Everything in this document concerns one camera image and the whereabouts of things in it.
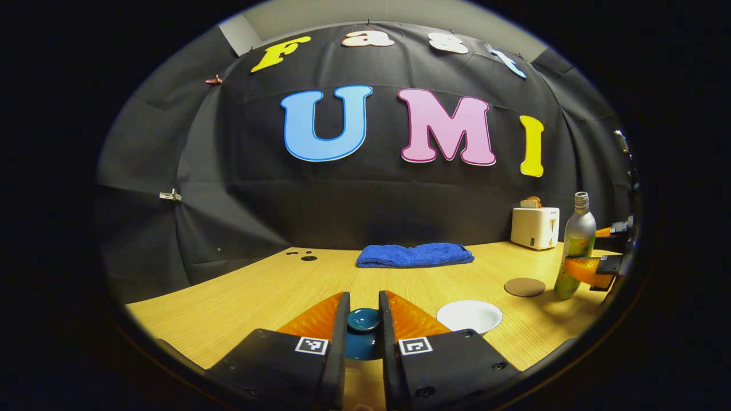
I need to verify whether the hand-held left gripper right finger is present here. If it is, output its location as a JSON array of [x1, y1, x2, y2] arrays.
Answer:
[[378, 290, 521, 411]]

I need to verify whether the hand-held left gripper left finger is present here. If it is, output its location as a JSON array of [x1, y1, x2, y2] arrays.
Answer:
[[206, 291, 351, 411]]

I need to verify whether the silver green water bottle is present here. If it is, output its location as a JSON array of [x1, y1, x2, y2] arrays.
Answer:
[[553, 192, 597, 300]]

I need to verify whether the blue teacup lid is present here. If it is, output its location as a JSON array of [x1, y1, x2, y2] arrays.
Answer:
[[345, 307, 384, 361]]

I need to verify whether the round brown coaster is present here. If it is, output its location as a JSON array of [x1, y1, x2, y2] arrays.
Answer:
[[504, 277, 547, 297]]

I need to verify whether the white toaster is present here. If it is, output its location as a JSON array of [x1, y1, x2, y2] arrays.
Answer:
[[510, 207, 560, 251]]

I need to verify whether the blue folded towel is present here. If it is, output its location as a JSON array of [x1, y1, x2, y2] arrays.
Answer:
[[356, 243, 476, 269]]

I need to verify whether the black backdrop cloth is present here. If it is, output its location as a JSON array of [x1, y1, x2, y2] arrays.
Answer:
[[96, 22, 637, 303]]

